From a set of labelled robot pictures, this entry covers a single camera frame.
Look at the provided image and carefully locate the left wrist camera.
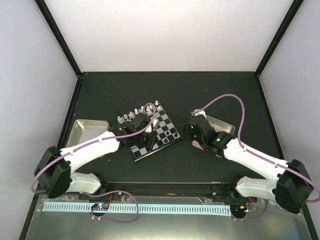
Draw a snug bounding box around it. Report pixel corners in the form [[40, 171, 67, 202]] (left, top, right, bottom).
[[144, 118, 160, 134]]

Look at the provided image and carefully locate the black frame post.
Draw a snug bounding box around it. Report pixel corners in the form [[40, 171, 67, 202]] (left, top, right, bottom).
[[254, 0, 304, 77], [34, 0, 82, 77]]

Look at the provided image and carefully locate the black frame post left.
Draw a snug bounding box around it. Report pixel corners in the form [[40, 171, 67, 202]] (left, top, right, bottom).
[[34, 0, 82, 77]]

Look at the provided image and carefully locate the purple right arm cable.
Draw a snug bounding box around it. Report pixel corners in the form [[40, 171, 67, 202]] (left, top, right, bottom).
[[199, 93, 320, 202]]

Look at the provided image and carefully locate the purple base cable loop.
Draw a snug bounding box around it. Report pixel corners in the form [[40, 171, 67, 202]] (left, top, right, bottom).
[[82, 189, 140, 223]]

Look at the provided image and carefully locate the black and white chessboard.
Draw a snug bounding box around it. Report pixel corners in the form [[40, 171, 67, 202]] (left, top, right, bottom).
[[117, 101, 181, 162]]

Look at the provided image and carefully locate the white second left arm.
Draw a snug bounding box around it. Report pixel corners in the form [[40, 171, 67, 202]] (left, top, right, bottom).
[[60, 127, 151, 194]]

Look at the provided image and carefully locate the pink metal tin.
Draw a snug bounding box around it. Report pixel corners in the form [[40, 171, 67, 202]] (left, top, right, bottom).
[[192, 115, 236, 158]]

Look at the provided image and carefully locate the small circuit board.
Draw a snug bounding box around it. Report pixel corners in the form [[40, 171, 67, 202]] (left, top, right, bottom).
[[91, 203, 110, 211]]

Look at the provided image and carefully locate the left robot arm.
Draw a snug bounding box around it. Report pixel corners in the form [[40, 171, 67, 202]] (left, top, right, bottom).
[[34, 113, 159, 200]]

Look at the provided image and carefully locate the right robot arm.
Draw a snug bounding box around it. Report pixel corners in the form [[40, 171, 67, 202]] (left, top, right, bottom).
[[182, 115, 314, 214]]

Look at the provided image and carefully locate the white second right arm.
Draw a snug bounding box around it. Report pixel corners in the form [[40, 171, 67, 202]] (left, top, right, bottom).
[[182, 115, 280, 201]]

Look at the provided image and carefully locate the yellow metal tin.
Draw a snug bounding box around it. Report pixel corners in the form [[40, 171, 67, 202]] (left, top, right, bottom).
[[65, 119, 110, 148]]

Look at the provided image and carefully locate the light blue slotted cable duct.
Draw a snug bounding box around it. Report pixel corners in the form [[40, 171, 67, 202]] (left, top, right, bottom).
[[42, 202, 231, 217]]

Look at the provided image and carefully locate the black chess pawn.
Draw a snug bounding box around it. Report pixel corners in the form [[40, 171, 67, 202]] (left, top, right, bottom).
[[167, 135, 174, 141], [159, 132, 166, 139]]

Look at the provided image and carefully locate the black frame post right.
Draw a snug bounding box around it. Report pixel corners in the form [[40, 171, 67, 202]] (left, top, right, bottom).
[[254, 0, 304, 77]]

